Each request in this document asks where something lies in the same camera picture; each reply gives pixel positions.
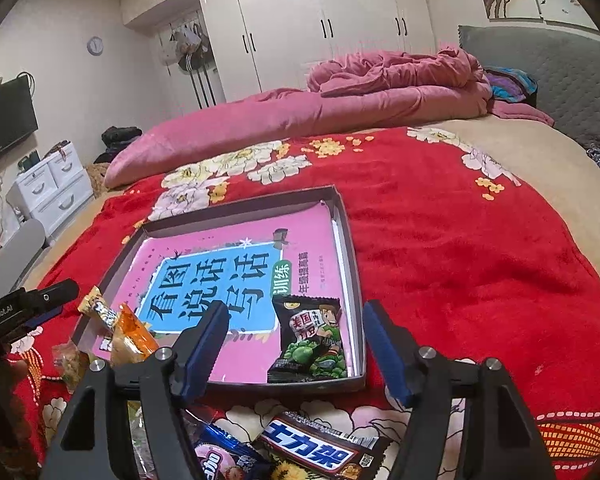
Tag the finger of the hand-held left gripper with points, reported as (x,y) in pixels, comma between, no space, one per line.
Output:
(60,292)

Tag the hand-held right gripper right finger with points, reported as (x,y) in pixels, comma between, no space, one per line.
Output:
(385,350)

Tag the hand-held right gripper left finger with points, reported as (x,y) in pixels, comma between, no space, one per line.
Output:
(210,345)

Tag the yellow white candy packet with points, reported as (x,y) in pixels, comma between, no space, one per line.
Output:
(97,307)

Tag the clear pastry packet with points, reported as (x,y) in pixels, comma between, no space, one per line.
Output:
(70,365)

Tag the orange snack packet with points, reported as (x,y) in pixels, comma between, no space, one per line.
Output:
(130,335)

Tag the grey cardboard box tray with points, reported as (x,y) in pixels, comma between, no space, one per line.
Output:
(350,260)

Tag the blue cookie packet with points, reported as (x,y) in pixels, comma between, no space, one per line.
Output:
(215,460)

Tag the black green pea snack packet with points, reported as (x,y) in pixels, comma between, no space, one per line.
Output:
(310,340)

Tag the pink book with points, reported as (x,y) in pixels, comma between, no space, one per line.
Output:
(230,240)

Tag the white drawer cabinet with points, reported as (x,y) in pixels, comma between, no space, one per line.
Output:
(55,180)

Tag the red floral blanket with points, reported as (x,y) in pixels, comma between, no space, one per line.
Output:
(455,260)

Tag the woven basket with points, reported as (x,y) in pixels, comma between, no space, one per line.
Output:
(97,177)

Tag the brown chocolate bar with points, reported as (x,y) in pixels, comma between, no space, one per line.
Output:
(310,450)

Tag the black bag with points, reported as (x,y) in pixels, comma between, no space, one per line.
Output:
(120,140)

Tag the black television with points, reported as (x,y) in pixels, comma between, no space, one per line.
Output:
(5,120)

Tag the pink quilt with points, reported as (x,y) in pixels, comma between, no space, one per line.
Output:
(280,115)

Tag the beige bed sheet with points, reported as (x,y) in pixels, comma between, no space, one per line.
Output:
(555,170)

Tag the black striped hanging garment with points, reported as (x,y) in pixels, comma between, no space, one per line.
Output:
(197,82)

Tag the hanging bags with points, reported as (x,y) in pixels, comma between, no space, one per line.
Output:
(180,45)

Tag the colourful striped cloth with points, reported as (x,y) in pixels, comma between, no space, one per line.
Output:
(510,85)

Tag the grey padded headboard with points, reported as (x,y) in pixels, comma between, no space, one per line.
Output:
(555,75)

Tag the white wardrobe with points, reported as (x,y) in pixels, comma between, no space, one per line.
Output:
(280,10)

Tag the round wall clock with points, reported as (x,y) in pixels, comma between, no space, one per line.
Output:
(95,45)

